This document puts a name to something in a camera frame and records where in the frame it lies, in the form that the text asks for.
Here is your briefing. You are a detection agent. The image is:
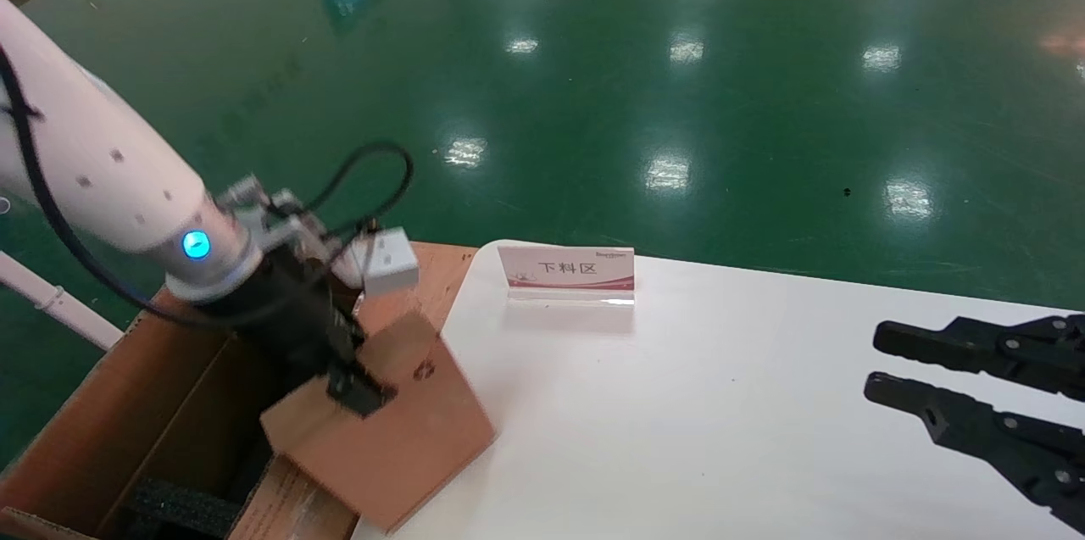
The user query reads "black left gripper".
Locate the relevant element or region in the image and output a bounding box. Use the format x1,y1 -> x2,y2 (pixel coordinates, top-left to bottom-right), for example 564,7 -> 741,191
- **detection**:
195,252 -> 397,419

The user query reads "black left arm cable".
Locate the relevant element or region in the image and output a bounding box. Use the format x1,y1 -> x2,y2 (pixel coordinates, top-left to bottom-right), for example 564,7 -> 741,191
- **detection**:
0,44 -> 416,331

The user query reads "black foam block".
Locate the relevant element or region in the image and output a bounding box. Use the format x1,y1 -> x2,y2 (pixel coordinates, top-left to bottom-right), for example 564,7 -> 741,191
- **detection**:
127,476 -> 243,539

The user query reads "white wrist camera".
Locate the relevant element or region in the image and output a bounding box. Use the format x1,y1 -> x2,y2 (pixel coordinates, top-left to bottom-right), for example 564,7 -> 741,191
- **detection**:
335,226 -> 421,298

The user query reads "large open cardboard box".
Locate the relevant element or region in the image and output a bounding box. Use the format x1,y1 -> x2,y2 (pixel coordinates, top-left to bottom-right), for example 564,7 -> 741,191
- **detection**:
0,286 -> 361,540

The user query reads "small cardboard box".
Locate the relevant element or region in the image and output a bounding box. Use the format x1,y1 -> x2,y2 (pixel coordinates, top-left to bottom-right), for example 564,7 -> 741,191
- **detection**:
259,307 -> 497,534

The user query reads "white red sign placard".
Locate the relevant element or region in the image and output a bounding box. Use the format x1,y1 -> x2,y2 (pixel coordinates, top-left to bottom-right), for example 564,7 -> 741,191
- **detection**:
498,245 -> 637,306

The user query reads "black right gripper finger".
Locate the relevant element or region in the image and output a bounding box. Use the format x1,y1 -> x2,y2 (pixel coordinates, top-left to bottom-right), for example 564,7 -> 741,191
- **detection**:
873,314 -> 1085,401
863,372 -> 1085,534

